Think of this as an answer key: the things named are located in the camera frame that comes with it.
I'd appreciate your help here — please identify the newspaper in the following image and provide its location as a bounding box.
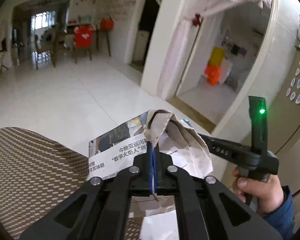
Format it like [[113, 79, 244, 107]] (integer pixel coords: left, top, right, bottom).
[[86, 110, 213, 239]]

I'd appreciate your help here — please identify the blue jacket sleeve forearm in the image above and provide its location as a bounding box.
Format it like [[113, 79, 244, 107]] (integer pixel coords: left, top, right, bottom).
[[263, 186, 294, 239]]

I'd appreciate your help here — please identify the person's right hand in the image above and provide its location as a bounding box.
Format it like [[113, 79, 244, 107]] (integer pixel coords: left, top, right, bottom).
[[232, 167, 284, 216]]

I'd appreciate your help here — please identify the brown polka dot tablecloth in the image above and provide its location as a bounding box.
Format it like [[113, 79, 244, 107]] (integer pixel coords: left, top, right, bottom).
[[0, 126, 146, 240]]

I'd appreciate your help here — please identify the orange plastic stool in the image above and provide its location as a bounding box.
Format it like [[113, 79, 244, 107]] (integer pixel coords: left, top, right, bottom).
[[204, 64, 220, 86]]

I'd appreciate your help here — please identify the yellow box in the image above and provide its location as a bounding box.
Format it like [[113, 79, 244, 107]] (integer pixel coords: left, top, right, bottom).
[[209, 47, 225, 67]]

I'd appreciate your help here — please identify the wooden dining chair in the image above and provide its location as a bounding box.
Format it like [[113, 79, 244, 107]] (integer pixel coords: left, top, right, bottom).
[[34, 33, 56, 70]]

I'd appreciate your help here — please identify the pink lace door curtain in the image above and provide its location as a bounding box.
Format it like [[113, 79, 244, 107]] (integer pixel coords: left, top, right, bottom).
[[157, 0, 273, 99]]

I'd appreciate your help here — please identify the chair with red jersey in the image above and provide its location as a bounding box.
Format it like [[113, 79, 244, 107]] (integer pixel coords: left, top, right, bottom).
[[72, 25, 95, 63]]

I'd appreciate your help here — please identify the coat stand with clothes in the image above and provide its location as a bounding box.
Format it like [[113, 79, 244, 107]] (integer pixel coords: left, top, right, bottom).
[[0, 38, 9, 76]]

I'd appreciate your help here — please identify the wooden dining table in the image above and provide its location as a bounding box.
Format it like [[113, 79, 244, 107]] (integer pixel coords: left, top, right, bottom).
[[52, 25, 111, 67]]

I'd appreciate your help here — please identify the red gift bag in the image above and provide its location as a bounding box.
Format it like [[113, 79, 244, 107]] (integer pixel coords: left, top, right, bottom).
[[100, 16, 114, 31]]

